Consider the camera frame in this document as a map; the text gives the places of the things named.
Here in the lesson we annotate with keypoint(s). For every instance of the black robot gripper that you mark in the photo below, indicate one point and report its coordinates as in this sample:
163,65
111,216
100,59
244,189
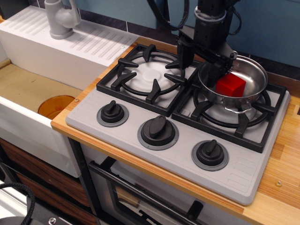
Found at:
207,40

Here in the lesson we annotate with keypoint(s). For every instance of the red wooden cube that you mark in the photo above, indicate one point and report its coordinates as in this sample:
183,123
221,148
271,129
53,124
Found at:
230,85

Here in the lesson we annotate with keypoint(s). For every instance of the stainless steel pan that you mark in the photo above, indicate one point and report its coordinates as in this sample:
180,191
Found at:
256,81

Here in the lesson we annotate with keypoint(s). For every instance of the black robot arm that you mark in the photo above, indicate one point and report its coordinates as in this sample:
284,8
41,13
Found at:
213,9

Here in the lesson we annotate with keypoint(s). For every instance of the black middle stove knob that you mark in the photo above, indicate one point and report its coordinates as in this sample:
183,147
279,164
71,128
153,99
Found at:
158,133

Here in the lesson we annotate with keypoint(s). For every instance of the black stove knob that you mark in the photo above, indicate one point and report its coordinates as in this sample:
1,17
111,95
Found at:
158,133
112,115
210,155

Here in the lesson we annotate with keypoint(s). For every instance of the grey toy stove top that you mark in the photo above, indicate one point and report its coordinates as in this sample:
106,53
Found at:
239,180

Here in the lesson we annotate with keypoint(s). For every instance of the black right stove knob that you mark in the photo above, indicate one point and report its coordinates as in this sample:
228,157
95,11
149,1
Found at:
210,155

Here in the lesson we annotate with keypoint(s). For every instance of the black left stove knob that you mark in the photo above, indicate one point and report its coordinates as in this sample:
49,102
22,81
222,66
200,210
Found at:
112,115

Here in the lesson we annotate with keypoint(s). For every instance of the black right burner grate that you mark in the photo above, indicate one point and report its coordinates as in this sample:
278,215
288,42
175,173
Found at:
255,130

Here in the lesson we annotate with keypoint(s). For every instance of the grey toy faucet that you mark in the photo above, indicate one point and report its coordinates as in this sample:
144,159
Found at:
61,20

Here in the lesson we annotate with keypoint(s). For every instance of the toy oven door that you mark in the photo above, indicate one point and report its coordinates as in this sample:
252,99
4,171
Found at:
133,211

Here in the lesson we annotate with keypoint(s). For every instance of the orange plastic plate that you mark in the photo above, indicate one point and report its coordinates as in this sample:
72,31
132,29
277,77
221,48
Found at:
53,106

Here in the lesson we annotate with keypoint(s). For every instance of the white toy sink unit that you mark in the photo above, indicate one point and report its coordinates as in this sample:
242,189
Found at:
36,67

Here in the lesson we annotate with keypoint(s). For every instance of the wooden drawer front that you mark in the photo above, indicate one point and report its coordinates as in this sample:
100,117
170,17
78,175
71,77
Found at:
52,187

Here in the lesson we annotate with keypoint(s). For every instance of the black oven door handle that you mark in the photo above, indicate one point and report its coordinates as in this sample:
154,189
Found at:
104,170

